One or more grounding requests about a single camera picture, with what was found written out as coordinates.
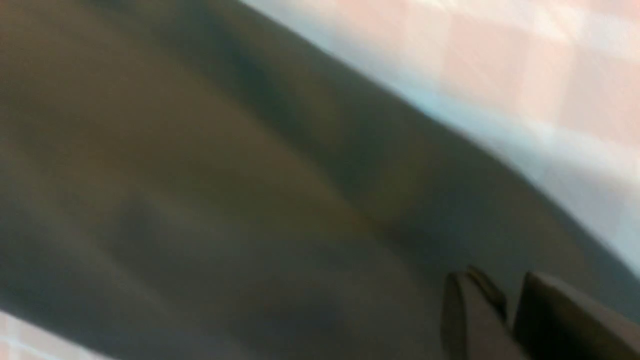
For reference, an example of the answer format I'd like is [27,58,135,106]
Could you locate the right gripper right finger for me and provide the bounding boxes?
[512,272,640,360]

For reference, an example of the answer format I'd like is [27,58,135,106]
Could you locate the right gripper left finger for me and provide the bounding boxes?
[439,266,526,360]

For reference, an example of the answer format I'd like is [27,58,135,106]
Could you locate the dark gray long-sleeve top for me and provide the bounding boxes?
[1,0,639,360]

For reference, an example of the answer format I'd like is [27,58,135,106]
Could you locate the pink checkered tablecloth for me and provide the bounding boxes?
[0,0,640,360]

